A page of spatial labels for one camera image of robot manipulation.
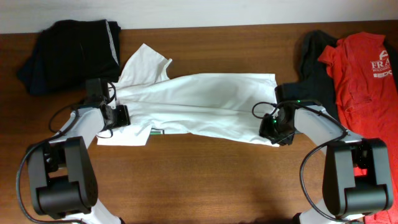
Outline dark green t-shirt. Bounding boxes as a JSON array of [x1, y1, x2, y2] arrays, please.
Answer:
[[275, 29, 398, 122]]

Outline red printed t-shirt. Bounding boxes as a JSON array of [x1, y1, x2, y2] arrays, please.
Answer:
[[317, 31, 398, 224]]

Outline folded black garment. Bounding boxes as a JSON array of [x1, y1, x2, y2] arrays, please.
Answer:
[[36, 19, 122, 93]]

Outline folded navy garment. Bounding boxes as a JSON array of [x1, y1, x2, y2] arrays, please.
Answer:
[[17, 45, 113, 96]]

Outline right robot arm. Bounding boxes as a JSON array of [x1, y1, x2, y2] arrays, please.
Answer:
[[259, 100, 394, 224]]

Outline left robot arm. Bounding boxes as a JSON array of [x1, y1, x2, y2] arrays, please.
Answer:
[[26, 104, 131, 223]]

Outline white t-shirt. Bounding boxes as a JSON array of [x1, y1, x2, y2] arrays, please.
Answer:
[[98, 44, 277, 146]]

